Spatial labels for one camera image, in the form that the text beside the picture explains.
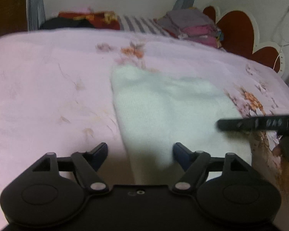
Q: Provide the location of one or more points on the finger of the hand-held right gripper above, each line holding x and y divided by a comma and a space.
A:
255, 123

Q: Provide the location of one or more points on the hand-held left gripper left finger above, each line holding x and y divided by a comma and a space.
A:
100, 152

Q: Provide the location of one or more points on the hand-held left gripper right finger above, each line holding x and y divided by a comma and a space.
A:
181, 153

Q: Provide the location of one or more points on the pale white knit garment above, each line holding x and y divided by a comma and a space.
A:
173, 110

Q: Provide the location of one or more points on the pile of folded clothes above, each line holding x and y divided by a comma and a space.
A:
190, 25

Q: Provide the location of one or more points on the pink floral bedsheet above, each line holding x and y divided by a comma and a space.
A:
50, 81

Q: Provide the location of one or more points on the red and white headboard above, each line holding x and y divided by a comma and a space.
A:
240, 28

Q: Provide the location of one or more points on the dark cloth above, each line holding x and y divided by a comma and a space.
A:
62, 24

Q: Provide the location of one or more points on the grey striped cloth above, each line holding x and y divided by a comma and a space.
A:
139, 24

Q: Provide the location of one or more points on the red floral cloth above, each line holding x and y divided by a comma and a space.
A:
98, 18

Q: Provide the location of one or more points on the brown wooden door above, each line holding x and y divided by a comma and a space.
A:
7, 7

